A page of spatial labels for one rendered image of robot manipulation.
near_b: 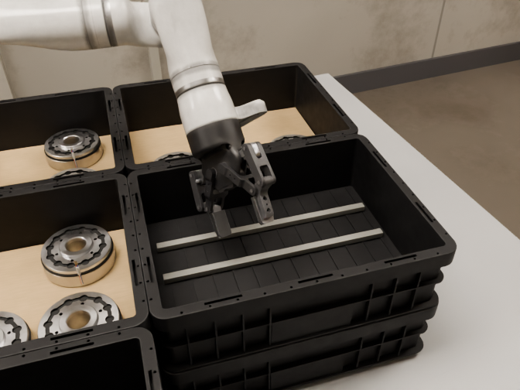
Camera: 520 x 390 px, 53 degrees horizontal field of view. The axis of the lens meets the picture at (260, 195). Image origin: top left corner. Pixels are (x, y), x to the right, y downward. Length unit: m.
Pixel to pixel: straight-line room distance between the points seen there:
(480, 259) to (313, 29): 1.94
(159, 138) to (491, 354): 0.72
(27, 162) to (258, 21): 1.76
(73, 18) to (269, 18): 1.98
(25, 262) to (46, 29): 0.35
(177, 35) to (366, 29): 2.31
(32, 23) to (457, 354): 0.77
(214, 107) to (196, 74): 0.05
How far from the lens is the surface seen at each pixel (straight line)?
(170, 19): 0.72
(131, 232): 0.72
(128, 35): 0.75
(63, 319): 0.72
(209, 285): 0.77
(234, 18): 2.60
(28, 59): 2.49
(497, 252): 1.10
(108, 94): 1.06
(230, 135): 0.69
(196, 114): 0.69
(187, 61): 0.71
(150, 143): 1.08
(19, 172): 1.07
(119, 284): 0.80
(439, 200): 1.18
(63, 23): 0.75
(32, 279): 0.84
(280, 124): 1.12
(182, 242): 0.82
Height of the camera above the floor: 1.40
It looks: 39 degrees down
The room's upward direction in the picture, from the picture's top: straight up
